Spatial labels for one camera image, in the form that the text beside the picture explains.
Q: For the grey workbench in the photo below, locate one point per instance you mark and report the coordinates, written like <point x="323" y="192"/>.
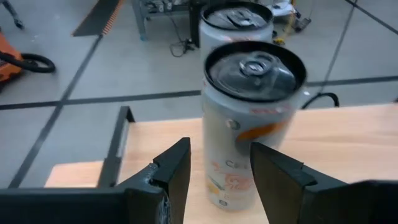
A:
<point x="140" y="21"/>

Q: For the black orange striped floor ramp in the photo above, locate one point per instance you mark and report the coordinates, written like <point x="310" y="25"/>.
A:
<point x="93" y="21"/>

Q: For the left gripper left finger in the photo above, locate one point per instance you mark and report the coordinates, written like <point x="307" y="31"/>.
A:
<point x="175" y="174"/>

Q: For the wooden shelf with black frame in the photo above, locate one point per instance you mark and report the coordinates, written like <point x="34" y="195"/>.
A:
<point x="342" y="140"/>

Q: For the black stand leg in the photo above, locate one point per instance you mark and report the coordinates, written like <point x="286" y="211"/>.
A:
<point x="12" y="14"/>

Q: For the orange shop vacuum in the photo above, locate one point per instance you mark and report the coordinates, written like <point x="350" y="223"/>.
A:
<point x="7" y="65"/>

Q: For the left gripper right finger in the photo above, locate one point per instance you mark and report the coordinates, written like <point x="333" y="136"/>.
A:
<point x="280" y="186"/>

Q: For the grey power strip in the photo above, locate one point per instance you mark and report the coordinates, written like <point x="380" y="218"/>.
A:
<point x="303" y="24"/>

